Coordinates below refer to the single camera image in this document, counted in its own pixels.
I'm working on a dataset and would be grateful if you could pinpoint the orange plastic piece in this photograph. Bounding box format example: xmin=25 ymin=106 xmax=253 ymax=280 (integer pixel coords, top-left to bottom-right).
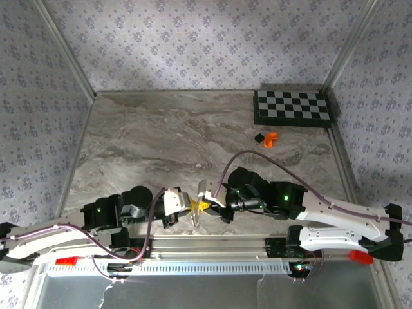
xmin=263 ymin=131 xmax=279 ymax=149

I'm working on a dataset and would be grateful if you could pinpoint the shiny metal sheet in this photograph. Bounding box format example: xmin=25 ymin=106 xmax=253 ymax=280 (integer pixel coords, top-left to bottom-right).
xmin=35 ymin=262 xmax=384 ymax=309

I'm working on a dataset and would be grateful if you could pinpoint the red toy brick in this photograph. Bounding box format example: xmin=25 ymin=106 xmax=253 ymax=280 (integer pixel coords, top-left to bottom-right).
xmin=55 ymin=254 xmax=79 ymax=266
xmin=350 ymin=250 xmax=374 ymax=265

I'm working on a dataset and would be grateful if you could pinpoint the small circuit board with lights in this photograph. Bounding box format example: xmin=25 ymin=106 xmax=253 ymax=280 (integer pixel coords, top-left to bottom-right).
xmin=291 ymin=262 xmax=315 ymax=274

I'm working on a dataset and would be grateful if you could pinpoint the black grey chessboard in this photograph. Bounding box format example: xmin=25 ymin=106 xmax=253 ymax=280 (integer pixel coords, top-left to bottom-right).
xmin=252 ymin=89 xmax=333 ymax=129

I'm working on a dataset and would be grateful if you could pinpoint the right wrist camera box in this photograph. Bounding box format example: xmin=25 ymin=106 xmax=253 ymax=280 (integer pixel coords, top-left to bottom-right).
xmin=196 ymin=179 xmax=228 ymax=209

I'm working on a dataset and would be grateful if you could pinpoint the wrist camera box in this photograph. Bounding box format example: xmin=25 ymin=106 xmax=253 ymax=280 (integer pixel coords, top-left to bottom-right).
xmin=162 ymin=186 xmax=191 ymax=216
xmin=196 ymin=179 xmax=228 ymax=209

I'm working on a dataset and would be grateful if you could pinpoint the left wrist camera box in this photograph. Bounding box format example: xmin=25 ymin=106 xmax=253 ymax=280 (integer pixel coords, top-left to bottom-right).
xmin=162 ymin=186 xmax=191 ymax=216

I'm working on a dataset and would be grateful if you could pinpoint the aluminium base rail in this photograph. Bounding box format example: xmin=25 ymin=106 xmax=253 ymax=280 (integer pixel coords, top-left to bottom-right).
xmin=32 ymin=234 xmax=386 ymax=262

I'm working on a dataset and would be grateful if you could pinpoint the white slotted cable duct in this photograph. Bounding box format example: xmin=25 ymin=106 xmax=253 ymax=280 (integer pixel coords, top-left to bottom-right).
xmin=44 ymin=259 xmax=295 ymax=278

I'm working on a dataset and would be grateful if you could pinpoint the black cable connector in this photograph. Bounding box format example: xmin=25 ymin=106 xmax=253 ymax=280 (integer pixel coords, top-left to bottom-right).
xmin=106 ymin=262 xmax=142 ymax=274

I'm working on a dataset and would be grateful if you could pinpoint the aluminium table edge rail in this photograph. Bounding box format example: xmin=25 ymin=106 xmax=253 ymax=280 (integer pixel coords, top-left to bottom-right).
xmin=56 ymin=95 xmax=97 ymax=216
xmin=95 ymin=89 xmax=258 ymax=96

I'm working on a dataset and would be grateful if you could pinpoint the aluminium corner post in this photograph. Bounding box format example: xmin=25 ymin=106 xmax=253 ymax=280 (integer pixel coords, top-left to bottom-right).
xmin=32 ymin=0 xmax=97 ymax=99
xmin=321 ymin=0 xmax=382 ymax=94

